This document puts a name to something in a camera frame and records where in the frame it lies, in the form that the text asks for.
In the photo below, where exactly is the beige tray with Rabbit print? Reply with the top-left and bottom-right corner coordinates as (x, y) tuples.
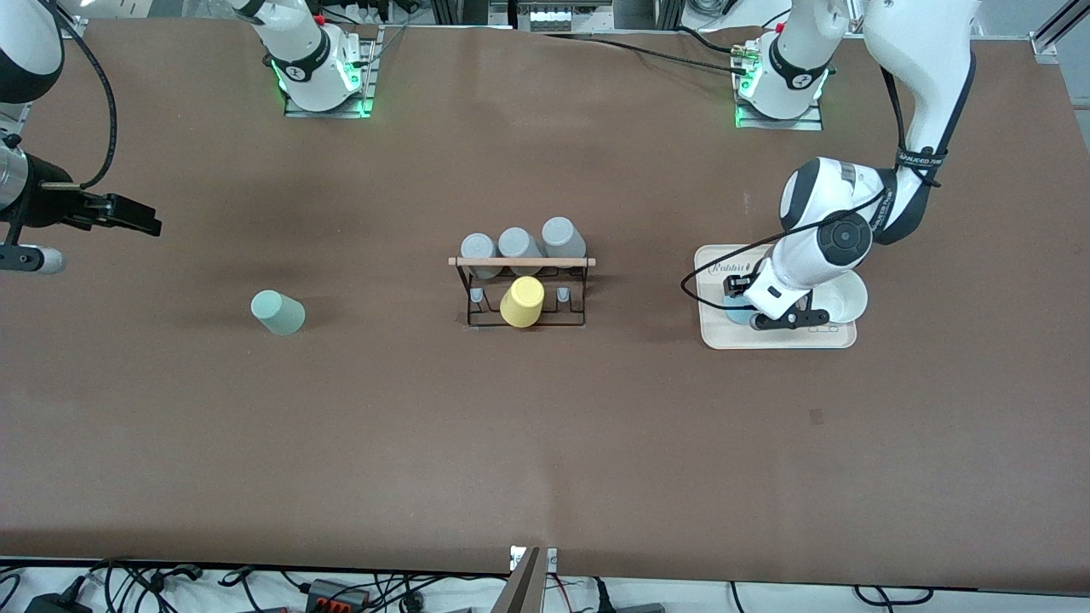
(694, 244), (858, 350)

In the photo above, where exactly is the white bowl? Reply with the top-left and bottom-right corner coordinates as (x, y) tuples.
(809, 266), (869, 326)

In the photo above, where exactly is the pale green cup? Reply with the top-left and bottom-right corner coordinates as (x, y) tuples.
(250, 290), (306, 335)

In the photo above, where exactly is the grey cup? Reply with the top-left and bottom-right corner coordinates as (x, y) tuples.
(461, 233), (499, 280)
(498, 227), (546, 275)
(542, 217), (587, 269)

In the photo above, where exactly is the aluminium frame rail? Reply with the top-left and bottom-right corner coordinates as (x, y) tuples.
(1030, 0), (1090, 60)

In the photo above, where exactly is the black orange connector box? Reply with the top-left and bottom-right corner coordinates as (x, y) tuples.
(305, 579), (371, 610)

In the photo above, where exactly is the looped black cable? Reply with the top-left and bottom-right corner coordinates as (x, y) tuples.
(854, 585), (935, 607)

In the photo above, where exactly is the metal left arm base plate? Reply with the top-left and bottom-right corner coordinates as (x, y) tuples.
(734, 81), (825, 131)

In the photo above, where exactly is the grey angled bar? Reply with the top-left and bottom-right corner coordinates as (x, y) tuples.
(492, 549), (544, 613)

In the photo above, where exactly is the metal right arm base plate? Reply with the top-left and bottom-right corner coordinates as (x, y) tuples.
(283, 26), (380, 118)

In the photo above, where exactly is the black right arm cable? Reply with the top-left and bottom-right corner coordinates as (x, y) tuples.
(38, 0), (118, 190)

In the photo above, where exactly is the black plug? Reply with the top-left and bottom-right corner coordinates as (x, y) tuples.
(596, 579), (665, 613)

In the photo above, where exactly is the black wire cup rack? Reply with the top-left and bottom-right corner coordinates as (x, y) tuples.
(449, 254), (597, 329)

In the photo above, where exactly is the black cable on table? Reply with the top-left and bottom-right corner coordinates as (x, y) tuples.
(545, 32), (750, 69)

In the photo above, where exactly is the black power adapter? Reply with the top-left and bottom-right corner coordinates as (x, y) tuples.
(26, 592), (90, 613)

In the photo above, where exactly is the yellow cup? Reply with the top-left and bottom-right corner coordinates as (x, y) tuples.
(500, 276), (546, 328)

